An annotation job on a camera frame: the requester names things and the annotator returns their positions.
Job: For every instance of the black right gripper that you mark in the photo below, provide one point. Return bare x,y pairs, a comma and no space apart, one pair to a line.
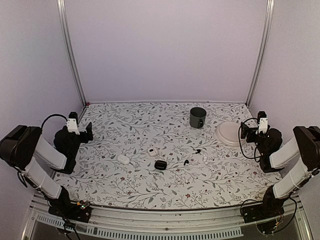
245,132

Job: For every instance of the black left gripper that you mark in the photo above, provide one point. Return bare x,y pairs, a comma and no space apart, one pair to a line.
90,135

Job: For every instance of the black earbud charging case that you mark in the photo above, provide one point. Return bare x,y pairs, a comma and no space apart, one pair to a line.
160,165

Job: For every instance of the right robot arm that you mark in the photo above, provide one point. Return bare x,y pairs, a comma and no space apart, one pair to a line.
274,156

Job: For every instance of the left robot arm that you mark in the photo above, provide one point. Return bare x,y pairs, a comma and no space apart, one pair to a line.
24,144

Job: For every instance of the white closed earbud case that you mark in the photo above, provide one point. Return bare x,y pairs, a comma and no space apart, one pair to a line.
123,159

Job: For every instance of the white open earbud case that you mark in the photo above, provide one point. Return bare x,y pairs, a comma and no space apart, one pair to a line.
152,152

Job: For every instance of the dark grey mug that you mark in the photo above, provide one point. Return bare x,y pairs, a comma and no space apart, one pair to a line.
197,117

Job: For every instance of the floral patterned table mat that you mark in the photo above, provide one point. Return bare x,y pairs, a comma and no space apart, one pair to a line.
219,176

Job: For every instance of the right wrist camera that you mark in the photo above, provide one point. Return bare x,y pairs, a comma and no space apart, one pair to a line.
262,121

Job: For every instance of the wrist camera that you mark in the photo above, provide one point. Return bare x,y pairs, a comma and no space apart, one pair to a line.
72,123
262,121

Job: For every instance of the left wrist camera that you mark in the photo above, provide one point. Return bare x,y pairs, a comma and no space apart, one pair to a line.
72,123

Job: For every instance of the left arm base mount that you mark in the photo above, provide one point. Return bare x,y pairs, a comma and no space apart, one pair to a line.
63,207

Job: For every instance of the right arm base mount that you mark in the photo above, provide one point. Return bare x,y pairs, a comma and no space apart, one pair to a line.
268,208

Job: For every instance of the front aluminium rail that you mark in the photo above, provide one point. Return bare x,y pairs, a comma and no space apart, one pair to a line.
226,223

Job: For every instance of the right aluminium frame post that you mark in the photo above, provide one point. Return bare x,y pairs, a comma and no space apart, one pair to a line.
267,24

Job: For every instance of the aluminium frame post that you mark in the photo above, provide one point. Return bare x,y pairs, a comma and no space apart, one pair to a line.
61,7
267,24

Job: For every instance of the left aluminium frame post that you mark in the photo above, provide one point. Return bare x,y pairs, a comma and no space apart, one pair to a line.
61,7

